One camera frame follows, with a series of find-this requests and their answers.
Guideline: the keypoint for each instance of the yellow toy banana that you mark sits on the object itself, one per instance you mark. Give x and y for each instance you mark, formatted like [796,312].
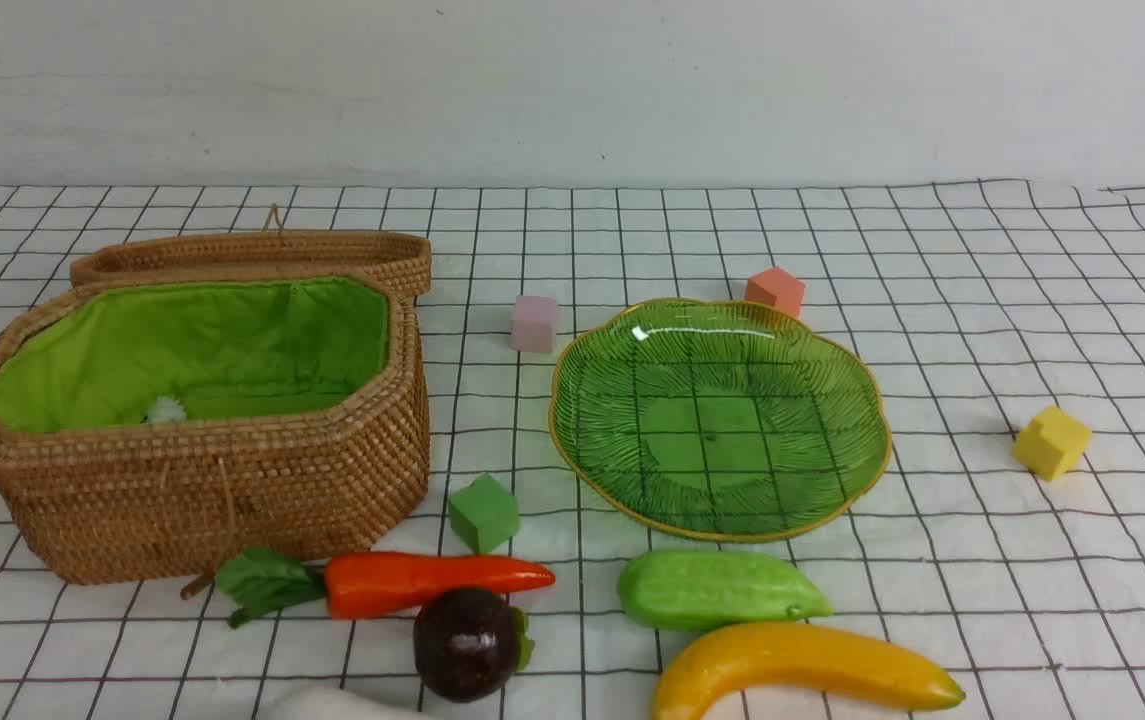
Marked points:
[816,657]

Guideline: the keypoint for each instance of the green foam cube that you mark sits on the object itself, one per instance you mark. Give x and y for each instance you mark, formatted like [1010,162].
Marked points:
[484,514]

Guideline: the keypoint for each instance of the yellow foam cube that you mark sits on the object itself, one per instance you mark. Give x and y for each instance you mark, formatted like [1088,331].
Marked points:
[1052,443]

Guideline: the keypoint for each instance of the orange foam cube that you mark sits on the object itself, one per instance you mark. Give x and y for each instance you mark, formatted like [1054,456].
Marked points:
[774,287]

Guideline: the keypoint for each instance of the pink foam cube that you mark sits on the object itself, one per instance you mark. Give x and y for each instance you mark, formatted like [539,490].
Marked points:
[534,324]

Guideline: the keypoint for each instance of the dark purple toy fruit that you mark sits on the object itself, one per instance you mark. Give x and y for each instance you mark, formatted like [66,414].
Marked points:
[468,642]

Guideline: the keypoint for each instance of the orange toy carrot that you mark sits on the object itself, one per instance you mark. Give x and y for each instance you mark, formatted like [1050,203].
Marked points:
[364,585]

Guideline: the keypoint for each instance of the green glass leaf plate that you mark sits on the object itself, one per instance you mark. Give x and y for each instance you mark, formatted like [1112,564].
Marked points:
[719,421]

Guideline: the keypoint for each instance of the green toy cucumber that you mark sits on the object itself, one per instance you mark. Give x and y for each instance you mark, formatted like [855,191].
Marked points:
[698,591]

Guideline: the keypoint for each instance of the white toy radish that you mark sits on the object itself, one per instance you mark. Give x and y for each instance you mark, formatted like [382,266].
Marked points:
[317,702]

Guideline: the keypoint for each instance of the white checkered tablecloth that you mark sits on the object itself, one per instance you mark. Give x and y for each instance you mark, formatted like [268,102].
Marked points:
[976,305]

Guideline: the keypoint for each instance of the woven rattan basket lid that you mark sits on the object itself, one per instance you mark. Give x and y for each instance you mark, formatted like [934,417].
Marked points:
[402,262]

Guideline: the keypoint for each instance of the woven rattan basket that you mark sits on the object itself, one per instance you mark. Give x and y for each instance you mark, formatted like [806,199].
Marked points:
[156,425]

